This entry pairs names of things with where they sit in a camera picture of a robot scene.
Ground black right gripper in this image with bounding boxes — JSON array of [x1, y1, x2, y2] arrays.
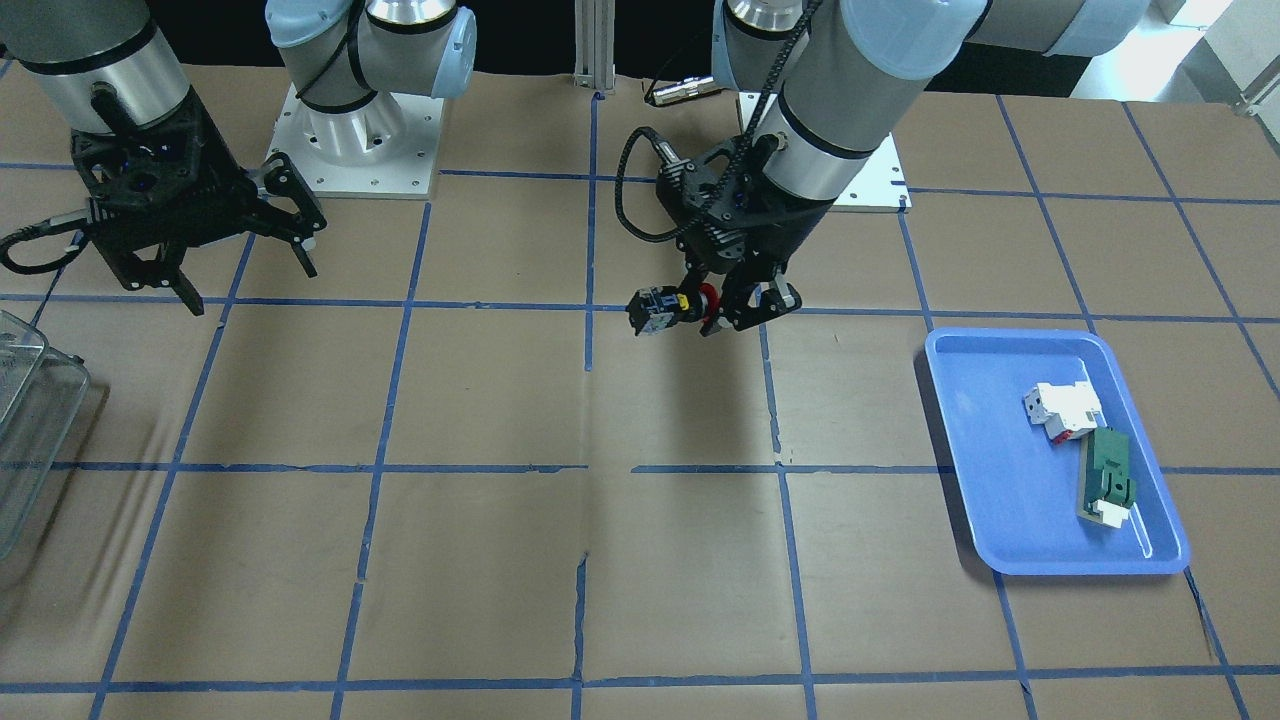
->
[[70, 100, 328, 316]]

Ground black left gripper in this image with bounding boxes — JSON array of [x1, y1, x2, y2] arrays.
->
[[655, 140, 835, 337]]

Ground red emergency stop button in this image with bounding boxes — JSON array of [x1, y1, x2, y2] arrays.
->
[[626, 286, 685, 336]]

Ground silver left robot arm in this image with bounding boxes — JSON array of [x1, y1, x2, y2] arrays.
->
[[625, 1, 1147, 336]]

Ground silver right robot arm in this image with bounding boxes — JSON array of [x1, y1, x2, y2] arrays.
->
[[3, 1, 477, 315]]

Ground white circuit breaker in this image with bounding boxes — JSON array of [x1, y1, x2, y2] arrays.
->
[[1021, 380, 1102, 445]]

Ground blue plastic tray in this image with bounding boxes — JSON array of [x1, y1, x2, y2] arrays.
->
[[923, 327, 1190, 577]]

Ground wire mesh shelf basket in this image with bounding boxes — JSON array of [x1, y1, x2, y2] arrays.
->
[[1, 311, 90, 560]]

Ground aluminium frame post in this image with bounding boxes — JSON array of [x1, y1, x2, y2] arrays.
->
[[573, 0, 616, 96]]

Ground green switch with white cap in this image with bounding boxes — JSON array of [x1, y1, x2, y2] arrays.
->
[[1076, 427, 1137, 529]]

